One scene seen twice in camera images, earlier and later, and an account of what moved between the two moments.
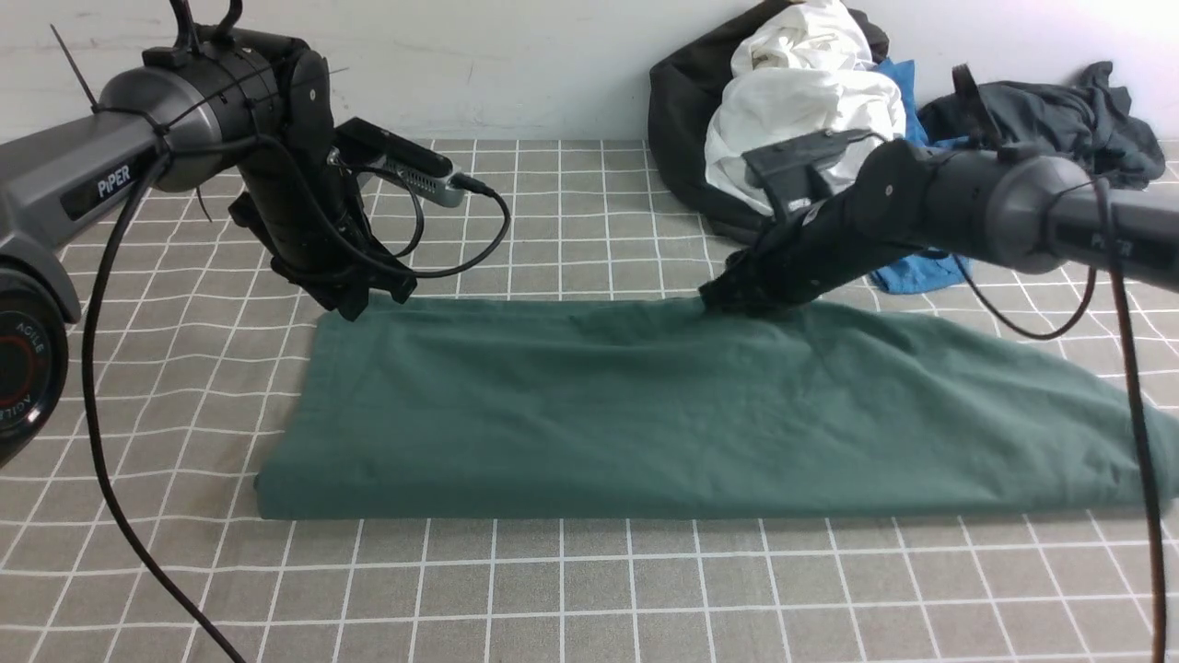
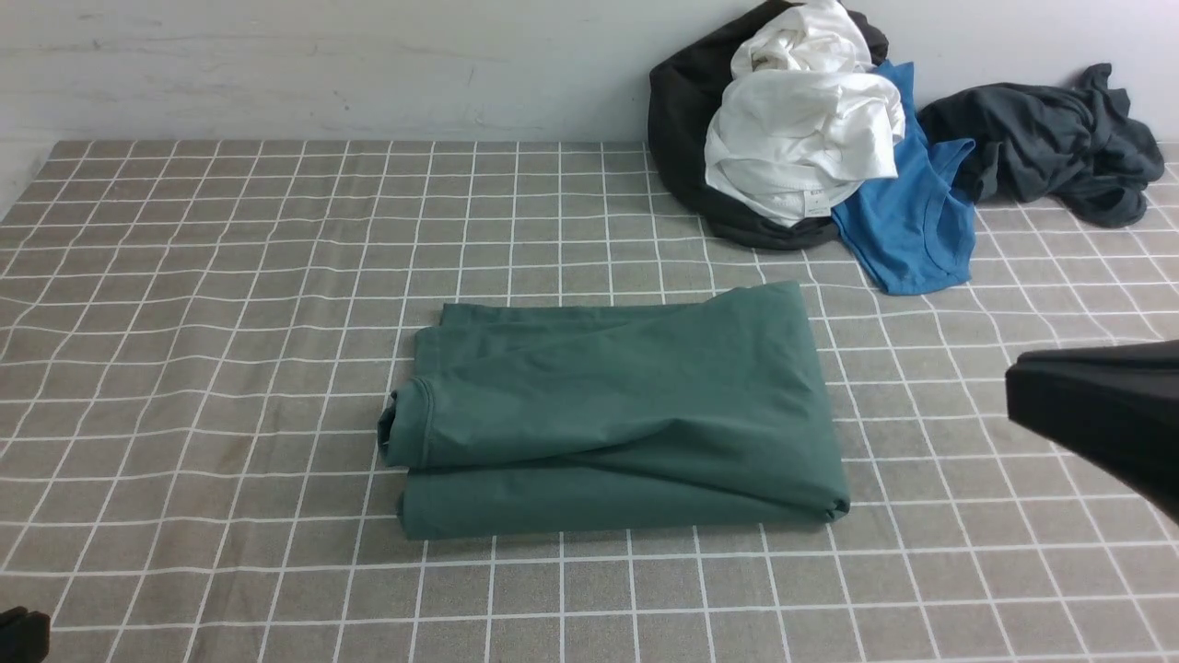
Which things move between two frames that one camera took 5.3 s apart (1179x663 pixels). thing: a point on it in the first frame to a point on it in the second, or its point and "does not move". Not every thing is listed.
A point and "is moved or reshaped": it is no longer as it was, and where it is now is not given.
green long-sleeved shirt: [595, 406] is moved or reshaped
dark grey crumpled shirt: [1087, 123] does not move
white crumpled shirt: [800, 71] does not move
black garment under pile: [689, 84] does not move
